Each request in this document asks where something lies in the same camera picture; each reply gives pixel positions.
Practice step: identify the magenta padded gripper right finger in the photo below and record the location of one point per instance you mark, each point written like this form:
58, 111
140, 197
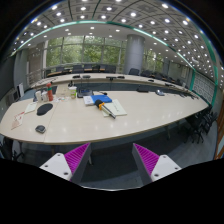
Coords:
151, 166

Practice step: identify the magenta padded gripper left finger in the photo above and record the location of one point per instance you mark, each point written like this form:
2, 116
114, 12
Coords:
69, 166

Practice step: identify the black computer mouse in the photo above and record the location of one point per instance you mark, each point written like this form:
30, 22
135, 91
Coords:
40, 129

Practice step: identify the black oval mouse pad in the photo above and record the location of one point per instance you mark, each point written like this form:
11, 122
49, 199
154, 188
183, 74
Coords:
42, 110

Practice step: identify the black office chair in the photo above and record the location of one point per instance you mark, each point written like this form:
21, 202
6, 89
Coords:
200, 122

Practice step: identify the white booklet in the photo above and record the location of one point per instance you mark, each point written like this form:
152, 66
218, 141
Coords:
88, 101

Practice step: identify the white paper sheets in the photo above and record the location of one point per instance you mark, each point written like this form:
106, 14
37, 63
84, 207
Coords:
116, 108

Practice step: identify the red white leaflet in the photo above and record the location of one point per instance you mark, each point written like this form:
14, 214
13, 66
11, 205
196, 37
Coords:
17, 121

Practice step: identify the white paper cup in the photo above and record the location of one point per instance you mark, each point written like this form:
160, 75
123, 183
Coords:
73, 92

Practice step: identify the red water bottle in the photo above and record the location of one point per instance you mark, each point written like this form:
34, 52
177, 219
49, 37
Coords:
49, 91

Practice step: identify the grey round pillar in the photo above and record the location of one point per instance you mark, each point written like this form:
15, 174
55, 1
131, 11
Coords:
134, 53

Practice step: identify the orange handled tool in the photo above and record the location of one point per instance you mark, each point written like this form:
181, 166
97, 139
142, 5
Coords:
101, 106

